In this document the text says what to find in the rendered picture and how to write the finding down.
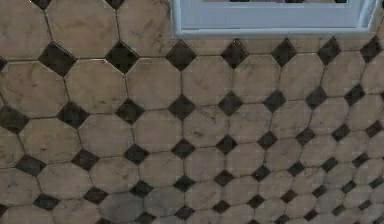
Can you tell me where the white framed window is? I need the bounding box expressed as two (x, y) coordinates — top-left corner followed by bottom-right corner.
(169, 0), (384, 39)

